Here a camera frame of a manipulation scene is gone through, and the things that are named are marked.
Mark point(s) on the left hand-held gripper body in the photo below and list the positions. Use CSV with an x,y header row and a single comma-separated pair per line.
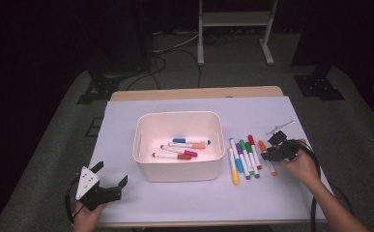
x,y
98,194

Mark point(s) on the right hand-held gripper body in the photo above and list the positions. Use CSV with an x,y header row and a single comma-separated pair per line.
x,y
286,150

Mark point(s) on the orange marker pen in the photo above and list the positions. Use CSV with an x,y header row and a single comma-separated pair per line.
x,y
262,146

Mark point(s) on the red marker pen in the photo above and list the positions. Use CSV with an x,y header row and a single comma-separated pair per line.
x,y
251,140

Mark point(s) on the dark green marker pen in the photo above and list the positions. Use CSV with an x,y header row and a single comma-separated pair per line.
x,y
248,146

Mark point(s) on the white plastic storage box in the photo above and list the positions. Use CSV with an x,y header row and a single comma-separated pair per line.
x,y
175,170

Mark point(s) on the brown marker pen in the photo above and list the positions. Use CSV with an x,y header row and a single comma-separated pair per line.
x,y
184,157

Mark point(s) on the dark blue marker pen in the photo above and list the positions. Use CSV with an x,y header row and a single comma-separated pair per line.
x,y
178,140

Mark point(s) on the magenta marker pen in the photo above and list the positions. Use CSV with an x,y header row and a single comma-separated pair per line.
x,y
191,153

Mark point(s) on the person's right hand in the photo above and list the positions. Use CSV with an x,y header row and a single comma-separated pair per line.
x,y
305,167

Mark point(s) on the person's left hand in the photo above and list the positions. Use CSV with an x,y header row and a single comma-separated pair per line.
x,y
84,219

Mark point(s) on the light blue marker pen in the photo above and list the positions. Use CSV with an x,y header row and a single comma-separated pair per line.
x,y
239,165

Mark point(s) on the pale lavender table mat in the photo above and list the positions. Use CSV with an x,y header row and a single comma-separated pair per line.
x,y
175,203

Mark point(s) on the black stand with legs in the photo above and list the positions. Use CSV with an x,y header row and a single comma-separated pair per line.
x,y
100,87

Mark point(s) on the white metal stand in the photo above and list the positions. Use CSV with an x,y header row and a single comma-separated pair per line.
x,y
236,18

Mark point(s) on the dark square floor frame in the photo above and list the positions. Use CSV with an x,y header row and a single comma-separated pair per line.
x,y
89,127

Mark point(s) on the black stand with base plate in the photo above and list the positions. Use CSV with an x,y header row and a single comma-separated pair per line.
x,y
316,87

